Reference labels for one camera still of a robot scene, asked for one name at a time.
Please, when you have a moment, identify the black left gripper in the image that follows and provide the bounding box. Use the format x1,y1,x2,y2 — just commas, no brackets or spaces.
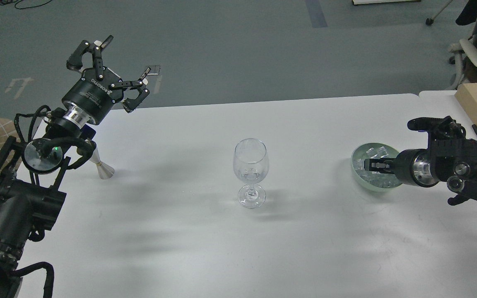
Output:
62,35,151,126

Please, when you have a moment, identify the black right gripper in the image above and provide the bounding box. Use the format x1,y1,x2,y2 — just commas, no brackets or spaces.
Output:
364,149,439,188

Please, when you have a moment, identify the steel cocktail jigger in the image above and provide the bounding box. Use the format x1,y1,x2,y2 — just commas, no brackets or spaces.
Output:
89,144,115,180

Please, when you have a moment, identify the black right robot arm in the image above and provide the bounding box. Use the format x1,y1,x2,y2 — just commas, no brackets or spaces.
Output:
364,116,477,206

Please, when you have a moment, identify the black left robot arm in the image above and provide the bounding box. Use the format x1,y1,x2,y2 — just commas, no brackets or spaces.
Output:
0,36,161,298

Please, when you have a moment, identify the green bowl of ice cubes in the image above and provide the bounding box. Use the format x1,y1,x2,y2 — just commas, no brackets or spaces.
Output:
350,143,401,192

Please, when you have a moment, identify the clear wine glass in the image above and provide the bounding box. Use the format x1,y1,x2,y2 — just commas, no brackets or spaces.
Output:
233,138,270,209

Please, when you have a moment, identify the office chair with wheels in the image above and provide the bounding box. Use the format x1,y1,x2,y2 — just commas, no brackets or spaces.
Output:
447,0,477,90

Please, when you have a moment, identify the black floor cable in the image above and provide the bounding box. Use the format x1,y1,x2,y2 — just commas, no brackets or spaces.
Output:
0,0,53,18

